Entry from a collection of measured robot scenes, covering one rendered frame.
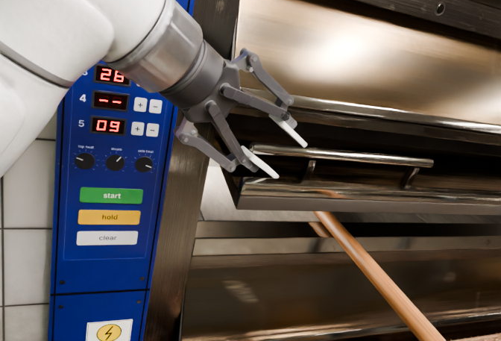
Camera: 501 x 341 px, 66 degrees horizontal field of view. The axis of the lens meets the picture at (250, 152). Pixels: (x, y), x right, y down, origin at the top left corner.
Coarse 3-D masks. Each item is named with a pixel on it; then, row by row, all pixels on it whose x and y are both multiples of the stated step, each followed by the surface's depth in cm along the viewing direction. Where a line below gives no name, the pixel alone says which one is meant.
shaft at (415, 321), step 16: (336, 224) 81; (352, 240) 76; (352, 256) 73; (368, 256) 71; (368, 272) 69; (384, 272) 68; (384, 288) 65; (400, 304) 61; (416, 320) 58; (416, 336) 58; (432, 336) 56
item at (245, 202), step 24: (216, 144) 63; (240, 144) 64; (288, 144) 69; (312, 144) 72; (336, 144) 74; (360, 144) 78; (384, 144) 81; (240, 168) 58; (288, 168) 61; (336, 168) 66; (360, 168) 68; (384, 168) 71; (432, 168) 77; (456, 168) 80; (480, 168) 84
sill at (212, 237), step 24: (216, 240) 72; (240, 240) 74; (264, 240) 76; (288, 240) 77; (312, 240) 80; (336, 240) 82; (360, 240) 84; (384, 240) 87; (408, 240) 89; (432, 240) 92; (456, 240) 95; (480, 240) 98
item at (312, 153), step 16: (256, 144) 53; (272, 144) 54; (304, 160) 58; (352, 160) 59; (368, 160) 60; (384, 160) 61; (400, 160) 62; (416, 160) 63; (432, 160) 65; (304, 176) 58
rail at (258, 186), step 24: (240, 192) 52; (264, 192) 52; (288, 192) 54; (312, 192) 55; (336, 192) 56; (360, 192) 58; (384, 192) 59; (408, 192) 61; (432, 192) 63; (456, 192) 65; (480, 192) 68
